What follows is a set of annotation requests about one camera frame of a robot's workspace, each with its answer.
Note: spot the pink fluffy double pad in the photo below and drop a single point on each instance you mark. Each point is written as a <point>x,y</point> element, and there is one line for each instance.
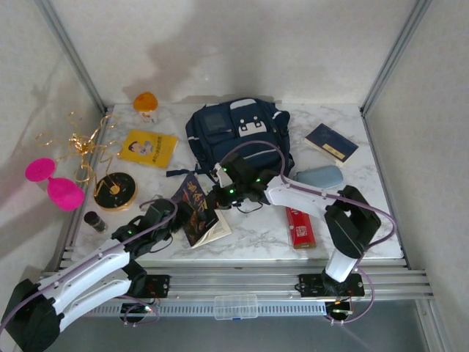
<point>38,169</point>

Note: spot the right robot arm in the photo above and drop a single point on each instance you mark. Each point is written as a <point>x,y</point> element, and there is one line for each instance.
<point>300,199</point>

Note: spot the aluminium frame post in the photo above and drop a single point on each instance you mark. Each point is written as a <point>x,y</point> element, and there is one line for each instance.
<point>73,55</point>
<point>395,55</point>

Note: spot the white bottle orange lid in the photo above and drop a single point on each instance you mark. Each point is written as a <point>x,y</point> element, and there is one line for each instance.
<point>146,102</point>

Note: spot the navy book gold label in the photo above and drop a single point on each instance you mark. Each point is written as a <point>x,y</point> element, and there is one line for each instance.
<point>329,143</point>

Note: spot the dark book old man cover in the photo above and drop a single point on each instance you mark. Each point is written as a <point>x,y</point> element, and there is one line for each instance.
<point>203,220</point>

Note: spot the red rectangular box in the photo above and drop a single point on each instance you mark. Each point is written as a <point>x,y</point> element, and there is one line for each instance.
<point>302,231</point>

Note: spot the aluminium rail frame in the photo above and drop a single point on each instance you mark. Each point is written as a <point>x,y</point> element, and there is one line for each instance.
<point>234,280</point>

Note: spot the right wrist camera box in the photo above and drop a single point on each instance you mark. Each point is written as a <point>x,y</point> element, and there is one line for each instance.
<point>221,176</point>

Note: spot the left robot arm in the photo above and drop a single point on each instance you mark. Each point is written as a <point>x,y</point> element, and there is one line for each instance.
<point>84,267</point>

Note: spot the yellow cartoon cover book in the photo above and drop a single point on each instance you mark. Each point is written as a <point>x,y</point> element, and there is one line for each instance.
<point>146,148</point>

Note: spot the small dark cylindrical jar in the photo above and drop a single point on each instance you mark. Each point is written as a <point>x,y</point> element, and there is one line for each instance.
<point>96,221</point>

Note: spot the black controller board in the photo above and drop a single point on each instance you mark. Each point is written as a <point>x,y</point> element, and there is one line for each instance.
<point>339,311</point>
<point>133,309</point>

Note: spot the clear plastic compartment box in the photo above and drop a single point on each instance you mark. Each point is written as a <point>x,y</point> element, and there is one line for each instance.
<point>236,307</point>

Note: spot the navy blue backpack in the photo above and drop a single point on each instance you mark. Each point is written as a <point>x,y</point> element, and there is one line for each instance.
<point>220,135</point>

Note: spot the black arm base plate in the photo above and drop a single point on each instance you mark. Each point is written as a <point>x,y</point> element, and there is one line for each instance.
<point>159,286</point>
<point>311,286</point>

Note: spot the light blue pencil case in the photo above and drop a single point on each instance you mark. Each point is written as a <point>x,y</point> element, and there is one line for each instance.
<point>320,176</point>

